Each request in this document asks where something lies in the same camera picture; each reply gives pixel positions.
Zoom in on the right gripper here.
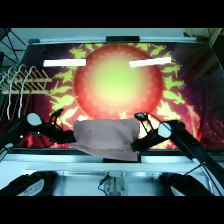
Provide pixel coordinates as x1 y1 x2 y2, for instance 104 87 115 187
130 134 154 154

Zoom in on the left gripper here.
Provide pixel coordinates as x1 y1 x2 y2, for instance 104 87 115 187
56 129 77 145

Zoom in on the pink garment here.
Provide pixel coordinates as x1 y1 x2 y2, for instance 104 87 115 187
68 117 141 163

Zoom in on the silver frame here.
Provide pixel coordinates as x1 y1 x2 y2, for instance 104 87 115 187
0 152 224 197

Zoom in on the black cable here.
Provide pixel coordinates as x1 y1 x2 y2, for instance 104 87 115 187
97 175 111 196

